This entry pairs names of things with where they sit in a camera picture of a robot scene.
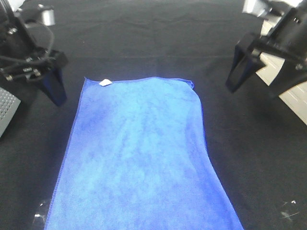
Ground left clear tape strip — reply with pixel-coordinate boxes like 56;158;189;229
31;199;51;230

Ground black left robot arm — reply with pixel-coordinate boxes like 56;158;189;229
0;0;68;106

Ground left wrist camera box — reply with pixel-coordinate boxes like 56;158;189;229
23;4;56;26

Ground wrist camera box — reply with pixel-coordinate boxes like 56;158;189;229
23;4;56;26
242;0;273;18

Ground right clear tape strip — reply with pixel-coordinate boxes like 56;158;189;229
277;199;301;225

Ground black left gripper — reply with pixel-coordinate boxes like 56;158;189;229
0;23;68;106

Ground blue microfibre towel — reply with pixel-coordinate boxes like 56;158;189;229
45;77;242;230

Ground clear tape strip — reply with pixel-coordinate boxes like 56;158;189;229
277;199;301;225
31;199;51;230

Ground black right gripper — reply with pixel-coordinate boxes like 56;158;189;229
225;7;307;98

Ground grey perforated laundry basket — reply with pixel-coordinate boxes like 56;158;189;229
0;88;21;136

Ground beige box with grey lid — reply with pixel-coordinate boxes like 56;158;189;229
254;20;307;126

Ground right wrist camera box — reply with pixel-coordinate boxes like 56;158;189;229
242;0;273;18

